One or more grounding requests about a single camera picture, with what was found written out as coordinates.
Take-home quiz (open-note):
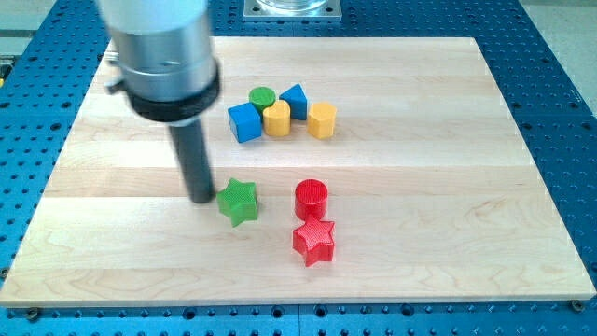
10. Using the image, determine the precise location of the green star block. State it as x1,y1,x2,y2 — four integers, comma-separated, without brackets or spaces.
216,178,258,227

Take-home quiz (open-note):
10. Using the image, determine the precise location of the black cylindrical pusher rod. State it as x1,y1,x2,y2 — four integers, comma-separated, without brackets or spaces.
169,119,215,203

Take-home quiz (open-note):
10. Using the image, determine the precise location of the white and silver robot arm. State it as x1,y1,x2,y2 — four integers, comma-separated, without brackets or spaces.
96,0,220,123

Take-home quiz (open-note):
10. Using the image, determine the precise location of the red star block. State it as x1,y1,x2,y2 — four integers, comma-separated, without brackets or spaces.
293,217,335,267

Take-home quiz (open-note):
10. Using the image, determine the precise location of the red cylinder block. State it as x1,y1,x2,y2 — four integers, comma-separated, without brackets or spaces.
295,179,328,219

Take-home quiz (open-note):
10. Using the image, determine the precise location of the light wooden board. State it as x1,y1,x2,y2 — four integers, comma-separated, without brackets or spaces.
1,37,595,308

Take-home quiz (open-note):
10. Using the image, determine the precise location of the yellow hexagon block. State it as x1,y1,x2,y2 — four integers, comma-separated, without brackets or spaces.
307,102,338,139

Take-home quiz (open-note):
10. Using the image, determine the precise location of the yellow heart block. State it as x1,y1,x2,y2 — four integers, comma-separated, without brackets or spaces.
263,100,291,136

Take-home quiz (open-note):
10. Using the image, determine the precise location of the blue triangle block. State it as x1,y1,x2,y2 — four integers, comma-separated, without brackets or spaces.
279,84,308,120

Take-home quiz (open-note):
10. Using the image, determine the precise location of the blue cube block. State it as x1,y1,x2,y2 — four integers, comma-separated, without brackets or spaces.
228,103,262,143

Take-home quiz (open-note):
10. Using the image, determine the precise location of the green cylinder block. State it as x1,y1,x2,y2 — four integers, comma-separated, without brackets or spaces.
248,87,276,114

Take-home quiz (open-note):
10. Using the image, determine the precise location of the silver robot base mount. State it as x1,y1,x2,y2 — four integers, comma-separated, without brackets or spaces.
243,0,342,21

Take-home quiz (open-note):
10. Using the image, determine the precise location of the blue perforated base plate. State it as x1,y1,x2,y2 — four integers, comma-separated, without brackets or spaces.
1,1,596,335

